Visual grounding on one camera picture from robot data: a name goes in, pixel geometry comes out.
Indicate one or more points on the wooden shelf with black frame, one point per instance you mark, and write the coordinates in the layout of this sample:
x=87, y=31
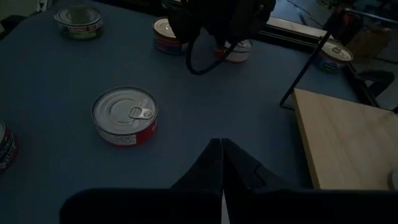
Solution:
x=348, y=140

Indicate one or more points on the red label pull-tab can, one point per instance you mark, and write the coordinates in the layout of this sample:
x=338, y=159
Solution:
x=124, y=115

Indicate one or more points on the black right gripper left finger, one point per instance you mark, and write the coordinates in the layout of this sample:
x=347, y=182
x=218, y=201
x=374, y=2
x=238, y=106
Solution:
x=155, y=207

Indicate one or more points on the brown cardboard box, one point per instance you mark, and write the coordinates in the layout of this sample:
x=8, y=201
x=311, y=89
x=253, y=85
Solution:
x=370, y=42

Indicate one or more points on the blue table mat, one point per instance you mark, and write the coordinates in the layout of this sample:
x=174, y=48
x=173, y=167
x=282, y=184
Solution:
x=62, y=77

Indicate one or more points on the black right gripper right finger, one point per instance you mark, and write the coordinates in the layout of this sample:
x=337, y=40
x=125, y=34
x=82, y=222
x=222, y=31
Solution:
x=295, y=207

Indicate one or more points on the red label tuna can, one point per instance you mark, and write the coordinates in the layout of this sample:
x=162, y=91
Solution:
x=241, y=53
x=6, y=149

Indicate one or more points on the green label silver can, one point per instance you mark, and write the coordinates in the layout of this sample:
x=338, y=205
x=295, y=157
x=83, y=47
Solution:
x=78, y=21

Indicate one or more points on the black aluminium table frame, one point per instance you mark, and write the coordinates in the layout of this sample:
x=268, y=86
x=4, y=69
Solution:
x=292, y=39

